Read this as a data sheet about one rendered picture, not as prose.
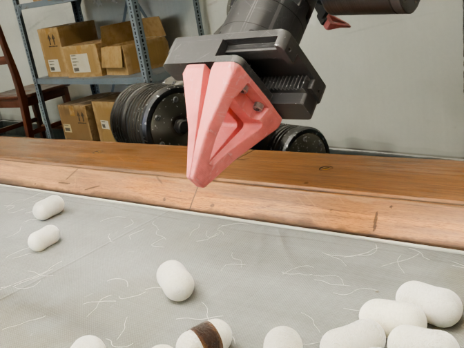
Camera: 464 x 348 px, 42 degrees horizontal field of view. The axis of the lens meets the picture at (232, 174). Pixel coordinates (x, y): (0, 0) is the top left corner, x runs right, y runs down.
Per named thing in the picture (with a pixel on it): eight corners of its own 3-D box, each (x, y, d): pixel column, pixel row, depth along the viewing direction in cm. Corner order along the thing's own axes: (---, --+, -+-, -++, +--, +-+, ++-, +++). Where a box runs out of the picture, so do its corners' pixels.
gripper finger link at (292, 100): (223, 161, 35) (279, 34, 38) (139, 154, 39) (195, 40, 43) (277, 215, 40) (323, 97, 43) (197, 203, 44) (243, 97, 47)
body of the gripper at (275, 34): (277, 51, 38) (315, -38, 40) (161, 57, 44) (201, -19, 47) (320, 110, 42) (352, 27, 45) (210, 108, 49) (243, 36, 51)
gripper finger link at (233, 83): (192, 159, 36) (248, 36, 40) (114, 152, 41) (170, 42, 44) (248, 210, 41) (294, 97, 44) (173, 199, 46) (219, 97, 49)
